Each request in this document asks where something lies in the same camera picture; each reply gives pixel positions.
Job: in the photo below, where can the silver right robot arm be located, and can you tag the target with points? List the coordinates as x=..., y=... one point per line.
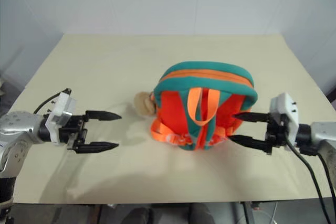
x=323, y=132

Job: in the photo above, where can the orange and teal backpack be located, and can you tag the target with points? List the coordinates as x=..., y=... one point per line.
x=176, y=113

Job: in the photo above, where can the tan plush bear toy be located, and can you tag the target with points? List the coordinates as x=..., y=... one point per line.
x=143, y=103

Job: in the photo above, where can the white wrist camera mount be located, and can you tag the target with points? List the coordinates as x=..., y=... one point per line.
x=286, y=106
x=61, y=108

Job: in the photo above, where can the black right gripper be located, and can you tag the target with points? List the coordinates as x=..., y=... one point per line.
x=277, y=134

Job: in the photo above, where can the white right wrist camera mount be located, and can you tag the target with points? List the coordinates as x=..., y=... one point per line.
x=286, y=106

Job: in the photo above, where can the black metal table leg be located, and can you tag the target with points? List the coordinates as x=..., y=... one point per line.
x=246, y=214

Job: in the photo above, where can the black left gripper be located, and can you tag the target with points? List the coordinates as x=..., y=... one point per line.
x=76, y=128

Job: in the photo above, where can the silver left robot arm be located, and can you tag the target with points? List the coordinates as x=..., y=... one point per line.
x=15, y=127

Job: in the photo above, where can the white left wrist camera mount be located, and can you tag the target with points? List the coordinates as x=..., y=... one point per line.
x=61, y=108

